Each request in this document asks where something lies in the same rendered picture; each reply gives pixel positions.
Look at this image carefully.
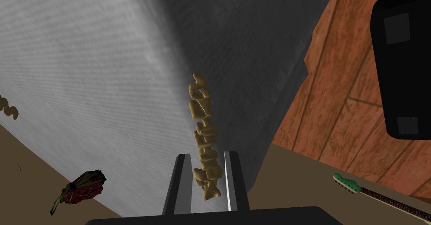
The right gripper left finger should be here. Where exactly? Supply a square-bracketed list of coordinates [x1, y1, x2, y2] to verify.
[162, 154, 194, 216]

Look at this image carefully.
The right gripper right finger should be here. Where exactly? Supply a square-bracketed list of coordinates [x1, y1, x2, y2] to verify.
[223, 150, 250, 212]

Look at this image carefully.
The tan knobbly chain-shaped object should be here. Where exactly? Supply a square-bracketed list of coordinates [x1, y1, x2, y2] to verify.
[188, 72, 223, 201]

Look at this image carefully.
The dark red dried flower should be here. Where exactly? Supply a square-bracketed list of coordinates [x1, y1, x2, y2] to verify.
[50, 169, 107, 216]

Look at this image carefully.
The green-headed electric guitar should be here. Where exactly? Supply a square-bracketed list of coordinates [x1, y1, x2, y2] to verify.
[333, 172, 431, 225]

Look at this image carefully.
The tan curled object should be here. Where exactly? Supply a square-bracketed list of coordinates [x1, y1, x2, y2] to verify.
[0, 94, 19, 121]

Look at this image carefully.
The black box speaker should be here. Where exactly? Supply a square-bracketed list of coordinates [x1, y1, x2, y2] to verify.
[370, 0, 431, 141]

